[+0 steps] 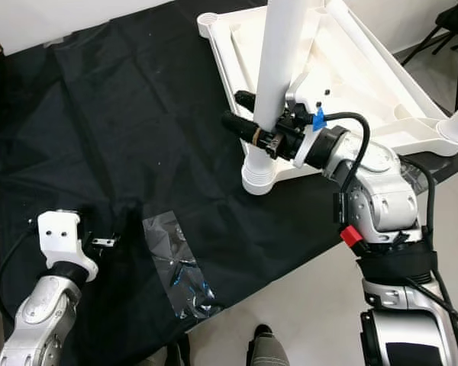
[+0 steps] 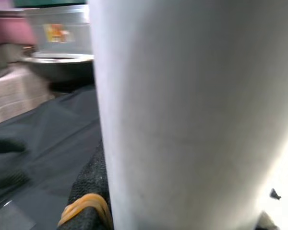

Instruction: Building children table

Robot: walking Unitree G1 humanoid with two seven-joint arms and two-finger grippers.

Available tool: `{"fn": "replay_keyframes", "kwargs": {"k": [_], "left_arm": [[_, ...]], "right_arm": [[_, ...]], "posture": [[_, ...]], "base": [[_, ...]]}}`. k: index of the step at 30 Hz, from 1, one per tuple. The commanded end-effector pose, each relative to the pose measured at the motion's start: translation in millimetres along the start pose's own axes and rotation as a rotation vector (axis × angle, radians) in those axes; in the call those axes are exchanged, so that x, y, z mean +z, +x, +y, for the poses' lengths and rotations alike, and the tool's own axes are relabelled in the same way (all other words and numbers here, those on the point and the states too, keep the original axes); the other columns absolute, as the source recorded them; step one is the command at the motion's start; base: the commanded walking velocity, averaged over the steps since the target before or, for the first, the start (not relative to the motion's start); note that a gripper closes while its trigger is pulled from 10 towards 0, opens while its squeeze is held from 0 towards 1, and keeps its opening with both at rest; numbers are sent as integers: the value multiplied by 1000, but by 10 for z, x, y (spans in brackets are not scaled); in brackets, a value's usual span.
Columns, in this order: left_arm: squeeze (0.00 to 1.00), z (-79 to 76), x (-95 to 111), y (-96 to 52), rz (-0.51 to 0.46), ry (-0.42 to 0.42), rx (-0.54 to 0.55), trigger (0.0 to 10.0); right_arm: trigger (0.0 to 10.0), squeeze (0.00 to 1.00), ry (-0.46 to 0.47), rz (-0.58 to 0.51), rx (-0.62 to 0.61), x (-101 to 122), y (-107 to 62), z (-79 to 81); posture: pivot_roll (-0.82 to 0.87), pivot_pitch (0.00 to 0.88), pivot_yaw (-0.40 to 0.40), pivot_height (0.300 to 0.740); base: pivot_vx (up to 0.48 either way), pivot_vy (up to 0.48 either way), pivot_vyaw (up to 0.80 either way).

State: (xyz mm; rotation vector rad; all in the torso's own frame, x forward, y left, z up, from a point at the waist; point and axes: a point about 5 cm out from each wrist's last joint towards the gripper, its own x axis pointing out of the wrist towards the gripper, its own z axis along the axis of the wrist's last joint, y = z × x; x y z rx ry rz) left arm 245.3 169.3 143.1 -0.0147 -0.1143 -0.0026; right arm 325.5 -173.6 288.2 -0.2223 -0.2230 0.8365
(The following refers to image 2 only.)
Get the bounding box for pink plastic container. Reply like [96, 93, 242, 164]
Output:
[0, 16, 36, 46]

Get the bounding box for black tablecloth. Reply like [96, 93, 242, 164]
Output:
[0, 87, 104, 230]

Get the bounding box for clear plastic bag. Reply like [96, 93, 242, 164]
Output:
[0, 198, 36, 230]

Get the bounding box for white plastic table leg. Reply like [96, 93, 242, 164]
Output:
[87, 0, 288, 230]

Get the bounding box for beige tablecloth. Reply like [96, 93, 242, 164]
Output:
[0, 69, 56, 127]

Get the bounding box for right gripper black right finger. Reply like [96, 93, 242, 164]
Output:
[270, 188, 282, 201]

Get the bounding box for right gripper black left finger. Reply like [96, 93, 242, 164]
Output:
[57, 140, 115, 230]

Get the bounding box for steel pot with clear lid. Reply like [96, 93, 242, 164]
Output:
[21, 4, 96, 93]

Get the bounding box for orange rubber band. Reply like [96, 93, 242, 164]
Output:
[57, 193, 113, 227]

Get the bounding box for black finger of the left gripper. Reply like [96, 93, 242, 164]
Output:
[0, 138, 27, 154]
[0, 167, 31, 191]

